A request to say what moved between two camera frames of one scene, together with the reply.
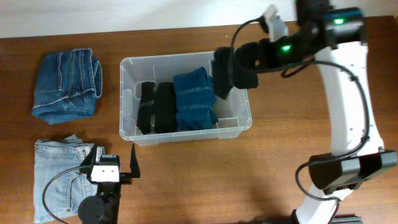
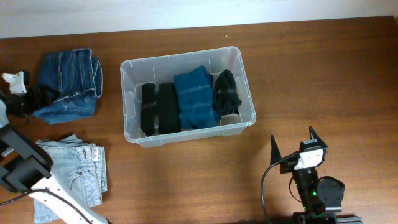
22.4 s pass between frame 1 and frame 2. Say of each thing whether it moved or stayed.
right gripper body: moved
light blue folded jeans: stayed
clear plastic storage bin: stayed
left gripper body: moved
